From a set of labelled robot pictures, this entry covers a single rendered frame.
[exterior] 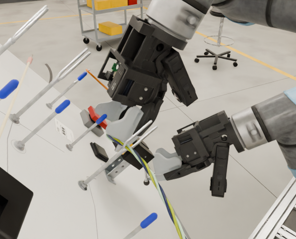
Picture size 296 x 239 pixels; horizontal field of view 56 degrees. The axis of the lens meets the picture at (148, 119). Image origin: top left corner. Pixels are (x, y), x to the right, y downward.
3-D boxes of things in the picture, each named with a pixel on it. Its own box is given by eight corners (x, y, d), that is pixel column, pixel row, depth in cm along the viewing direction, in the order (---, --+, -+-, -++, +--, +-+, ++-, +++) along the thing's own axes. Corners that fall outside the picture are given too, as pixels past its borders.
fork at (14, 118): (7, 112, 38) (83, 42, 37) (18, 119, 39) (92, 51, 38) (7, 119, 37) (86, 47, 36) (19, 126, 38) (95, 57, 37)
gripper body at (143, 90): (94, 79, 44) (128, 7, 40) (137, 92, 49) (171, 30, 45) (110, 105, 39) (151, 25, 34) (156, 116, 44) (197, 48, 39)
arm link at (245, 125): (264, 136, 56) (271, 148, 49) (242, 145, 58) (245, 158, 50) (248, 104, 56) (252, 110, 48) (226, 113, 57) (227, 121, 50)
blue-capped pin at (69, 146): (72, 152, 47) (110, 119, 46) (66, 149, 46) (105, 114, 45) (70, 147, 48) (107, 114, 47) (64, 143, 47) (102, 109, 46)
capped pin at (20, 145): (16, 140, 35) (66, 95, 34) (25, 148, 35) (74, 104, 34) (11, 143, 33) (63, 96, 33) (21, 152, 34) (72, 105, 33)
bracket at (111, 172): (115, 185, 52) (135, 168, 52) (107, 180, 51) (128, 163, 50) (107, 168, 56) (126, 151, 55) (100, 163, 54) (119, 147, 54)
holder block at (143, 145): (139, 170, 53) (154, 157, 53) (123, 159, 49) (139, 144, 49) (131, 156, 56) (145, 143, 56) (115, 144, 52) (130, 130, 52)
